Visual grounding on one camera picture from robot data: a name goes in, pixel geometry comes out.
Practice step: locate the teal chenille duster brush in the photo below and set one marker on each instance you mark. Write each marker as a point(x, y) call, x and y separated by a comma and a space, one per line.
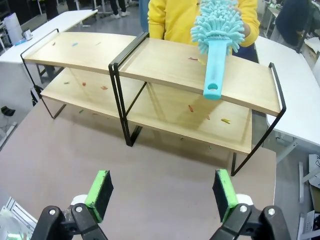
point(213, 72)

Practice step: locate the person right forearm yellow sleeve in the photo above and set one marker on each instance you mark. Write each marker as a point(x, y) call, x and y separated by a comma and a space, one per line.
point(155, 22)

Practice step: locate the background person dark clothes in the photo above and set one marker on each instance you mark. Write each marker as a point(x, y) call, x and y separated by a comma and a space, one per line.
point(292, 20)

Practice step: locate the white curved office table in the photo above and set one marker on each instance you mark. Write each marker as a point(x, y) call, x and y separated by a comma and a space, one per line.
point(50, 27)

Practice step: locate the person left forearm yellow sleeve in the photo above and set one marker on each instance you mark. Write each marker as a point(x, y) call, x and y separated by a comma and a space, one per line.
point(252, 30)

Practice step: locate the black object on floor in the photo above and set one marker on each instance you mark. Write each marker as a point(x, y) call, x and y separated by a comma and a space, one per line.
point(7, 110)

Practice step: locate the wooden two-tier rack black frame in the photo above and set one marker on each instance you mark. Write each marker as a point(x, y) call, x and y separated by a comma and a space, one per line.
point(175, 67)
point(82, 53)

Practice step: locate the yellow paper scrap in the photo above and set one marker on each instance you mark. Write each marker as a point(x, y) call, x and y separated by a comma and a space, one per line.
point(225, 121)
point(202, 61)

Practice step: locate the white cylindrical appliance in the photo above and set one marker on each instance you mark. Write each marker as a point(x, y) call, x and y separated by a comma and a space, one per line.
point(12, 26)

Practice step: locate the cardboard box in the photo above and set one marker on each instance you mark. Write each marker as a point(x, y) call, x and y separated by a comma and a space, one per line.
point(312, 48)

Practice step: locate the person torso yellow sweater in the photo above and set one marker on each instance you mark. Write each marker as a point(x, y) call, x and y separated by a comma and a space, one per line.
point(177, 17)

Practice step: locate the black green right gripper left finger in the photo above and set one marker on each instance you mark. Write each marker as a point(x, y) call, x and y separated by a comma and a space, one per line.
point(98, 197)

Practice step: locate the blue paper scrap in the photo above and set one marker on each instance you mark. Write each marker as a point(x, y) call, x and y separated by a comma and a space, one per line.
point(74, 44)

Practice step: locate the background person dark trousers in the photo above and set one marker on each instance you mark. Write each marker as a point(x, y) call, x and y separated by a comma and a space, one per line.
point(119, 8)

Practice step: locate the small metal cup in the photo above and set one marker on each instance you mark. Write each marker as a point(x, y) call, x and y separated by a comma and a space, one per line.
point(27, 34)

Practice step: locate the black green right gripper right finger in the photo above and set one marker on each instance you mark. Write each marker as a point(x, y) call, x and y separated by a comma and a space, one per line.
point(225, 197)

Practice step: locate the person left hand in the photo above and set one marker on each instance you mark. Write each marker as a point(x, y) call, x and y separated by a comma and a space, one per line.
point(247, 30)

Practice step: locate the white office table with legs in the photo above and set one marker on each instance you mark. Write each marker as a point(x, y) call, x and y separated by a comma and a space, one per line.
point(292, 87)

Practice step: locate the ridged aluminium base plate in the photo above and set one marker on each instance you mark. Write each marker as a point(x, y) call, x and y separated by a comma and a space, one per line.
point(17, 212)

